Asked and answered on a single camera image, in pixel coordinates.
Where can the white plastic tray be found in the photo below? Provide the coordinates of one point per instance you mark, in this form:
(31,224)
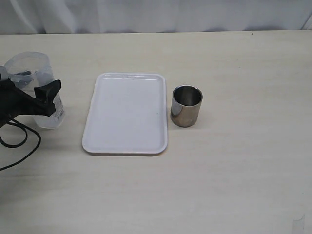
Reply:
(127,115)

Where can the stainless steel cup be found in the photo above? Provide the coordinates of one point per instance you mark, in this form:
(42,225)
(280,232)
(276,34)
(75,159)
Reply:
(186,102)

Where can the clear plastic measuring jug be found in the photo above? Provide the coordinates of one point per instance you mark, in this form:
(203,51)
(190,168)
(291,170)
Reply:
(39,65)

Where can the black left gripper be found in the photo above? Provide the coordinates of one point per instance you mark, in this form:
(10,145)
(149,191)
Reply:
(15,102)

